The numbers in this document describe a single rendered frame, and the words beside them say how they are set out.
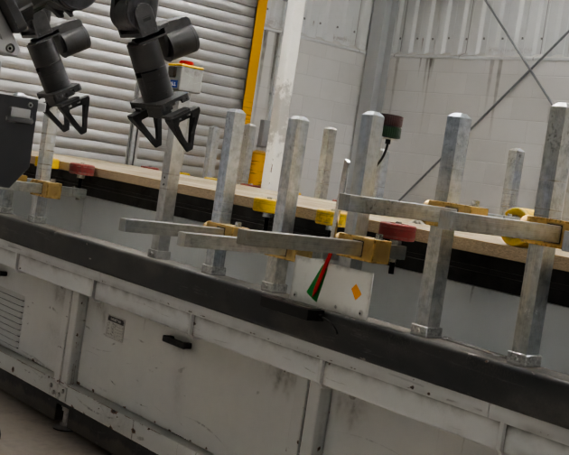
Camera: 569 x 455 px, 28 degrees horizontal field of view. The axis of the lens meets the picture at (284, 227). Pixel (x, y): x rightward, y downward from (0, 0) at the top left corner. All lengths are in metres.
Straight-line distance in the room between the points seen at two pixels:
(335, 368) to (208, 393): 0.83
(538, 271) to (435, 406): 0.37
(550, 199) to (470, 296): 0.47
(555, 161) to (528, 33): 9.65
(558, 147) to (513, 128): 9.54
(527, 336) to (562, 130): 0.37
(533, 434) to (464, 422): 0.16
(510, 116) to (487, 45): 0.85
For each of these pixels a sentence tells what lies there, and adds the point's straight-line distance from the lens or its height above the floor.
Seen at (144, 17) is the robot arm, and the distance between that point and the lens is 2.00.
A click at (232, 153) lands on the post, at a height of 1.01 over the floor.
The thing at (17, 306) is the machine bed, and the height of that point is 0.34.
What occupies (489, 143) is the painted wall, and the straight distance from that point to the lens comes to 11.79.
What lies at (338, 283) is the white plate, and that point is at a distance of 2.44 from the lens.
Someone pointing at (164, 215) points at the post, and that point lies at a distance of 3.03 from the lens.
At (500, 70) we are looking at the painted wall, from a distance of 11.85.
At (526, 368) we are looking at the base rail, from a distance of 2.07.
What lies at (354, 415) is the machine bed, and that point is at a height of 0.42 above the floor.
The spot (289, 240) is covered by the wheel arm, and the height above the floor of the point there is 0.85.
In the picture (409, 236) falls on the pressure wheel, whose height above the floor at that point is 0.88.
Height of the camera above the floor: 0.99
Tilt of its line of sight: 3 degrees down
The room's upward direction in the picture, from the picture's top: 8 degrees clockwise
